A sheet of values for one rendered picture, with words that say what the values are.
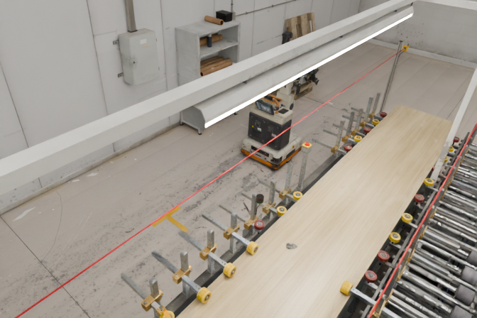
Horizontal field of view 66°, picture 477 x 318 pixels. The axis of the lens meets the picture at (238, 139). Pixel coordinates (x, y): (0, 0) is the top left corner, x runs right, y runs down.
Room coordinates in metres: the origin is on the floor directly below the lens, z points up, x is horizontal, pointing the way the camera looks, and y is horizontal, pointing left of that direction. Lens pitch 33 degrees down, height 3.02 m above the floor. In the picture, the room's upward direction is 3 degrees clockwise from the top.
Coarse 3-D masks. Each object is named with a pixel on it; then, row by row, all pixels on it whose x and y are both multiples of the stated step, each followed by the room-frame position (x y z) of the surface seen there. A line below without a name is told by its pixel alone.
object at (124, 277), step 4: (124, 276) 1.48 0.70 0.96; (124, 280) 1.46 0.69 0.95; (128, 280) 1.45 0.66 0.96; (132, 280) 1.45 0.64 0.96; (128, 284) 1.43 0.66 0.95; (132, 284) 1.42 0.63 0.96; (136, 284) 1.43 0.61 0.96; (132, 288) 1.41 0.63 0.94; (136, 288) 1.40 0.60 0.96; (140, 288) 1.40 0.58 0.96; (136, 292) 1.38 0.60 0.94; (140, 292) 1.37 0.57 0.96; (144, 292) 1.37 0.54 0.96; (140, 296) 1.36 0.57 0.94; (144, 296) 1.34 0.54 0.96; (152, 304) 1.29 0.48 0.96; (156, 304) 1.30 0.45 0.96; (156, 308) 1.27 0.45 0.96
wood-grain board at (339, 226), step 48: (384, 144) 3.29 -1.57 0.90; (432, 144) 3.33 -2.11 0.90; (336, 192) 2.47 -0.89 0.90; (384, 192) 2.50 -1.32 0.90; (288, 240) 1.90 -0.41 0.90; (336, 240) 1.92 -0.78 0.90; (384, 240) 1.94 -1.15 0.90; (240, 288) 1.47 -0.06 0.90; (288, 288) 1.49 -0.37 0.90; (336, 288) 1.50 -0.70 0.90
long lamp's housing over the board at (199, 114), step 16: (384, 16) 2.67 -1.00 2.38; (400, 16) 2.81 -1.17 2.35; (352, 32) 2.25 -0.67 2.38; (368, 32) 2.35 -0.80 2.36; (320, 48) 1.92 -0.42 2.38; (336, 48) 2.00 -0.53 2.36; (288, 64) 1.67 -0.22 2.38; (304, 64) 1.73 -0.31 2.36; (256, 80) 1.46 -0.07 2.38; (272, 80) 1.51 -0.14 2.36; (224, 96) 1.29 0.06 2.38; (240, 96) 1.34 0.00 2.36; (256, 96) 1.41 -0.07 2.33; (192, 112) 1.20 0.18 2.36; (208, 112) 1.19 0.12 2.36; (224, 112) 1.25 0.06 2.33
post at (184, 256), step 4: (180, 252) 1.55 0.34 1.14; (184, 252) 1.54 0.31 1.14; (180, 256) 1.54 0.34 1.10; (184, 256) 1.53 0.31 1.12; (180, 260) 1.54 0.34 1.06; (184, 260) 1.52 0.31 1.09; (184, 264) 1.52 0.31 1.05; (184, 268) 1.53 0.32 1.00; (188, 268) 1.55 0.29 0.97; (188, 276) 1.55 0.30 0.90; (184, 284) 1.53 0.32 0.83; (184, 288) 1.53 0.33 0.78; (188, 288) 1.54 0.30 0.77; (184, 292) 1.54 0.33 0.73; (188, 292) 1.54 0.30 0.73
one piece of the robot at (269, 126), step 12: (264, 96) 4.14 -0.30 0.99; (252, 108) 4.23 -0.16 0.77; (252, 120) 4.22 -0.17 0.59; (264, 120) 4.11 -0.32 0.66; (276, 120) 3.99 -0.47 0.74; (288, 120) 4.05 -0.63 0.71; (252, 132) 4.22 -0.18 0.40; (264, 132) 4.09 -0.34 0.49; (276, 132) 3.98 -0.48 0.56; (288, 132) 4.08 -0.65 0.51; (276, 144) 3.97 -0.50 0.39
